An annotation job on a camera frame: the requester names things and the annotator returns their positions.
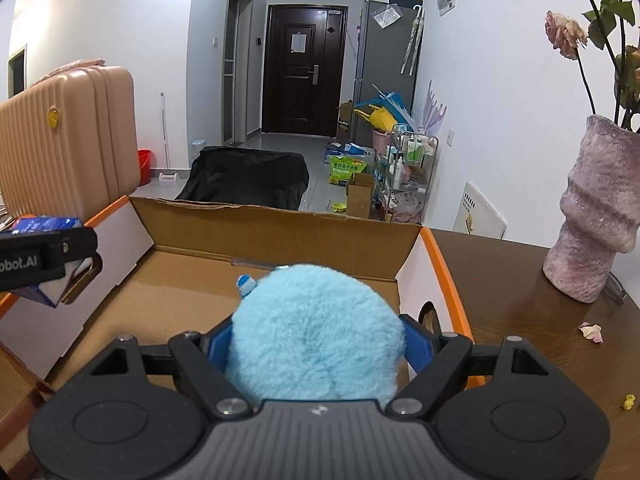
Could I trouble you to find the pink ribbed suitcase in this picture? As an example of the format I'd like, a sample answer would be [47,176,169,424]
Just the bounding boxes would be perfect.
[0,62,142,221]

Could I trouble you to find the black cloth cover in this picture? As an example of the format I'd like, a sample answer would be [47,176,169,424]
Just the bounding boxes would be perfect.
[175,146,311,211]

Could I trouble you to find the blue folded bag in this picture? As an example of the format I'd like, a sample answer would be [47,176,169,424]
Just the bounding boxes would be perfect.
[367,91,416,131]

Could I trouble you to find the dark blue tissue packet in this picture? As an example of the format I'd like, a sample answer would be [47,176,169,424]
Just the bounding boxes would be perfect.
[10,215,96,308]

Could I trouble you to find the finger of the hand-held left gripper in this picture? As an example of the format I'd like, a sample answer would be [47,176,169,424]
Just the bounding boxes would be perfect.
[42,226,99,270]

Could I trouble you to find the brown cardboard box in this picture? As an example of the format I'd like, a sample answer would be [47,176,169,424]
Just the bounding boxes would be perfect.
[336,101,356,141]

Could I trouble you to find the grey interior door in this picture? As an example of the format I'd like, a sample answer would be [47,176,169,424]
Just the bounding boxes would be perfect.
[222,0,255,147]

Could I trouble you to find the white folded umbrella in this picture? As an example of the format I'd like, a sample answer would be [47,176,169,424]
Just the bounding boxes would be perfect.
[409,6,426,77]
[400,5,420,73]

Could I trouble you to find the black eyeglasses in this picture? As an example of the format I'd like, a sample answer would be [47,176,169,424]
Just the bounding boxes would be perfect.
[602,272,628,306]

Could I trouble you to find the purple feather decoration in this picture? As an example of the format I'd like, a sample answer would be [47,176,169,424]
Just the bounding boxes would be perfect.
[422,80,447,133]

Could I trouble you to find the white mop pole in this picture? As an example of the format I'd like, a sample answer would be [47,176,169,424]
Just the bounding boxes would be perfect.
[160,92,171,171]

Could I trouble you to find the small open cardboard box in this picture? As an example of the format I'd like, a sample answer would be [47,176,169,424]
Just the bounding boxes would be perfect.
[345,172,377,220]

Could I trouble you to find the red pumpkin print cardboard box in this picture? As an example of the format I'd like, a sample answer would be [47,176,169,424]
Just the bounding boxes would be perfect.
[0,195,476,396]

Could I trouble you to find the dark brown entrance door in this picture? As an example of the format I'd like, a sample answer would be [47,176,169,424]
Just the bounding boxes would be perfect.
[261,4,348,137]

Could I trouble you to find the yellow watering can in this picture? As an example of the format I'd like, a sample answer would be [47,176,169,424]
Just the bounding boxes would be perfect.
[354,105,396,131]

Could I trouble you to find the metal rack cart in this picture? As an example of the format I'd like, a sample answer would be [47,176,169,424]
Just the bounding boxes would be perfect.
[375,130,440,225]

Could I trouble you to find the clear plastic bag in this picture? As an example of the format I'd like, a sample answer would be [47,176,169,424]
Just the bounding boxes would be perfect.
[374,5,402,28]

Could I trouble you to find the green printed bag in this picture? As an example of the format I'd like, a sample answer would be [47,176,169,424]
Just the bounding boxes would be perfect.
[329,155,369,186]

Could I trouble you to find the white flat board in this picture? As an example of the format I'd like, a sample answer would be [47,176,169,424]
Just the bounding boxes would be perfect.
[452,181,507,240]

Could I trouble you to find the grey refrigerator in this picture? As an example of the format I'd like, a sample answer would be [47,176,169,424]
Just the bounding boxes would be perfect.
[350,0,426,148]

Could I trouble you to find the pink textured vase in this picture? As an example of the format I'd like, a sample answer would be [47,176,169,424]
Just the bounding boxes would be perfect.
[542,114,640,304]

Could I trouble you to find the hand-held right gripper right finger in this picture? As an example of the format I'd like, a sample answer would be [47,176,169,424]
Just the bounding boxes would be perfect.
[389,314,552,421]

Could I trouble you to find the light blue plush toy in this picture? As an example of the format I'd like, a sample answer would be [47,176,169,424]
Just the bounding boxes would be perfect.
[225,262,407,403]

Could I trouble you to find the dried pink rose bouquet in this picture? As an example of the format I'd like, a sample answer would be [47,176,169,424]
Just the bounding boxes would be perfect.
[545,0,640,133]

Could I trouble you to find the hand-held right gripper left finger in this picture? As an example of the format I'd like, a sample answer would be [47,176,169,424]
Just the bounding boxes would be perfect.
[90,315,253,422]

